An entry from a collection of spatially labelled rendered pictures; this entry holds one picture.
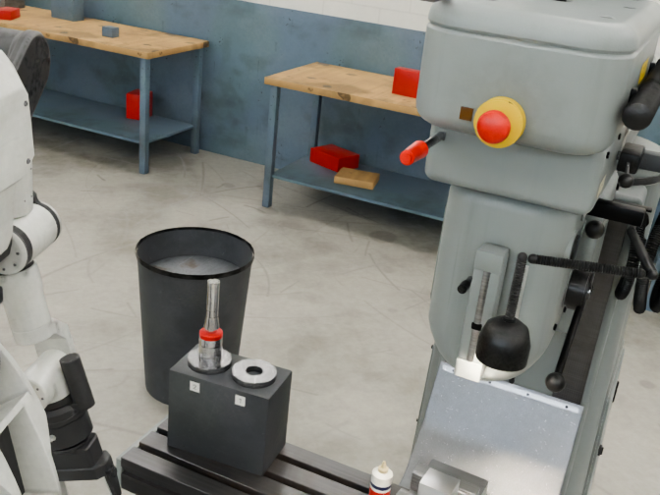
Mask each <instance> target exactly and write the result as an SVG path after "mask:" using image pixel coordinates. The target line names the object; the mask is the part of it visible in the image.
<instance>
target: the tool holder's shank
mask: <svg viewBox="0 0 660 495"><path fill-rule="evenodd" d="M219 290H220V281H219V280H218V279H209V280H207V298H206V316H205V320H204V325H203V328H204V329H205V332H206V333H209V334H214V333H216V332H217V329H219V318H218V308H219Z"/></svg>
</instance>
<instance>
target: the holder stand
mask: <svg viewBox="0 0 660 495"><path fill-rule="evenodd" d="M291 383H292V370H289V369H286V368H282V367H279V366H275V365H272V364H271V363H270V362H267V361H265V360H261V359H251V358H248V357H242V356H238V355H235V354H231V353H229V352H227V351H226V350H223V349H222V358H221V360H220V361H218V362H215V363H205V362H202V361H200V360H199V359H198V344H197V345H196V346H195V347H193V348H192V349H191V350H190V351H189V352H188V353H187V354H186V355H185V356H184V357H182V358H181V359H180V360H179V361H178V362H177V363H176V364H175V365H174V366H173V367H171V368H170V371H169V407H168V443H167V444H168V445H169V446H172V447H175V448H178V449H181V450H184V451H187V452H190V453H193V454H196V455H199V456H202V457H205V458H207V459H210V460H213V461H216V462H219V463H222V464H225V465H228V466H231V467H234V468H239V469H242V470H245V471H248V472H251V473H254V474H257V475H260V476H263V475H264V474H265V472H266V471H267V470H268V468H269V467H270V465H271V464H272V463H273V461H274V460H275V458H276V457H277V456H278V454H279V453H280V451H281V450H282V449H283V447H284V446H285V444H286V433H287V423H288V413H289V402H290V393H291Z"/></svg>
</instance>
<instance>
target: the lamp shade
mask: <svg viewBox="0 0 660 495"><path fill-rule="evenodd" d="M530 348H531V344H530V338H529V331H528V328H527V326H526V325H525V324H523V323H522V322H521V321H520V320H518V319H517V318H515V319H514V320H513V321H509V320H507V319H505V315H499V316H496V317H492V318H490V319H488V320H487V322H486V323H485V325H484V327H483V328H482V330H481V331H480V333H479V335H478V340H477V345H476V350H475V356H476V358H477V359H478V360H479V361H480V362H481V363H482V364H484V365H486V366H488V367H490V368H493V369H496V370H500V371H506V372H514V371H520V370H522V369H524V368H525V367H526V365H527V361H528V357H529V352H530Z"/></svg>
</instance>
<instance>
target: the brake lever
mask: <svg viewBox="0 0 660 495"><path fill-rule="evenodd" d="M445 137H446V133H445V132H438V133H437V134H435V135H434V136H432V137H430V138H429V139H427V140H425V141H422V140H417V141H415V142H414V143H413V144H412V145H410V146H409V147H408V148H406V149H405V150H404V151H403V152H402V153H401V154H400V160H401V162H402V163H403V164H404V165H411V164H413V163H414V162H416V161H418V160H420V159H422V158H424V157H425V156H426V155H427V154H428V149H429V148H430V147H432V146H433V145H435V144H436V143H438V142H439V141H441V140H445Z"/></svg>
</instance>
